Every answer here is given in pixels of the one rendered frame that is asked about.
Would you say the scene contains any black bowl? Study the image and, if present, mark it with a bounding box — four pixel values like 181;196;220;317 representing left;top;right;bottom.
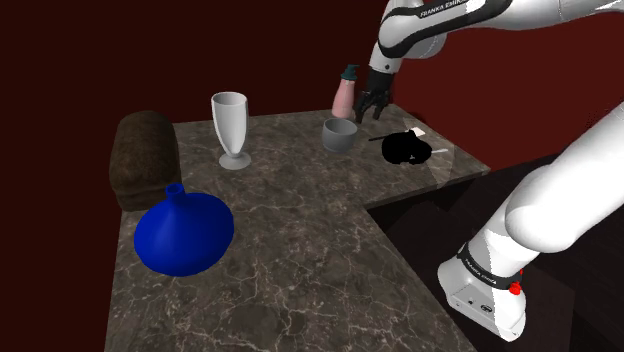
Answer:
380;129;434;166

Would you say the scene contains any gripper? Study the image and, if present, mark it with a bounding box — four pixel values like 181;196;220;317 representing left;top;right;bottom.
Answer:
354;67;395;125

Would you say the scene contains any tall grey footed glass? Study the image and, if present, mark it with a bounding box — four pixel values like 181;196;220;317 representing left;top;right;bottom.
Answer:
210;91;253;171

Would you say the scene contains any blue squat vase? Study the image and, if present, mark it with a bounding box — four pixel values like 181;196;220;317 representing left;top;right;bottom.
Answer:
133;183;236;278

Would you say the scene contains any dark brown bread loaf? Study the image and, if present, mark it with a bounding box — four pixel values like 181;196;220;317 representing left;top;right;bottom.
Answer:
108;110;183;213

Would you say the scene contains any grey cup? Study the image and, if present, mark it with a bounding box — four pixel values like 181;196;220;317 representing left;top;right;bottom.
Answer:
321;117;360;154

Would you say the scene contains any pink bottle with teal pump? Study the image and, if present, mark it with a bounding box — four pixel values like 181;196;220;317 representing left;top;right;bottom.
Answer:
331;64;361;120

